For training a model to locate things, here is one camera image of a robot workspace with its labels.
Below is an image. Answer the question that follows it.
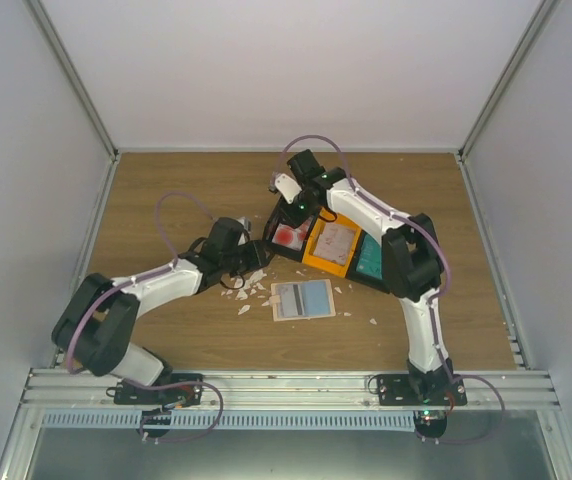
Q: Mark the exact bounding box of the black bin left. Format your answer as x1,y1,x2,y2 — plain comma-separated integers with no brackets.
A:
262,200,316,263

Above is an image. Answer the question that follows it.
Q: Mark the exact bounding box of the aluminium rail frame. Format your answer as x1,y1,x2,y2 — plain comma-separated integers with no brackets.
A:
0,368,572,479

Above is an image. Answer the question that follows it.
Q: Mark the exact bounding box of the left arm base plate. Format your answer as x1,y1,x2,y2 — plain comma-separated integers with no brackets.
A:
106,371,204,440

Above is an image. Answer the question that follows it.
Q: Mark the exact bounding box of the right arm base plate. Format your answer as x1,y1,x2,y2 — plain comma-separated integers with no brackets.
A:
367,371,468,441

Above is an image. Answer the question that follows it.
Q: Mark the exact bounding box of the teal cards stack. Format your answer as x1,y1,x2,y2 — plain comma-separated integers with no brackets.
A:
356,235,382,280

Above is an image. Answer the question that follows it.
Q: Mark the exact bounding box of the black bin right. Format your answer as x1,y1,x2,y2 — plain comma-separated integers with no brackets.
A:
346,231,390,294

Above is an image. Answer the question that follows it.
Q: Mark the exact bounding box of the red circle cards stack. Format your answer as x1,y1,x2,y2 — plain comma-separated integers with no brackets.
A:
271,219,312,251

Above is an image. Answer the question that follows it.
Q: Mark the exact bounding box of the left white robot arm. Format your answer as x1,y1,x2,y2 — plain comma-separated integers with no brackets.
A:
51,217,272,404

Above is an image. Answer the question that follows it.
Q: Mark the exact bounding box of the beige leather card holder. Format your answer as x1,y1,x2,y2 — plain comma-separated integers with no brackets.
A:
268,279,336,322

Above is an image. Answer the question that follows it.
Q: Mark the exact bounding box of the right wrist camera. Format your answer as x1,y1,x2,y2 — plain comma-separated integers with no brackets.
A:
269,173,302,204

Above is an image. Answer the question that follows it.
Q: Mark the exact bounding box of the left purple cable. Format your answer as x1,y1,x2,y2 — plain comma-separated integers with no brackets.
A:
65,191,217,386

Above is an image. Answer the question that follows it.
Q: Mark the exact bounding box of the yellow bin middle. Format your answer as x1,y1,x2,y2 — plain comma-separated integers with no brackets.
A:
302,215,362,278

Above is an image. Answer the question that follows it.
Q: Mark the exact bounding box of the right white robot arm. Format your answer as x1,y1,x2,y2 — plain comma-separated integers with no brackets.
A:
270,150,453,405

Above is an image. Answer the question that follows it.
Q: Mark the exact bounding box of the black bin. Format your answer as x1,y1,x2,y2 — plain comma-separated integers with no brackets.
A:
346,231,390,294
262,200,316,263

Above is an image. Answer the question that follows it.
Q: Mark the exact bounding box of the grey slotted cable duct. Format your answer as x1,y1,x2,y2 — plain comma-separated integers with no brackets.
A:
42,409,415,432

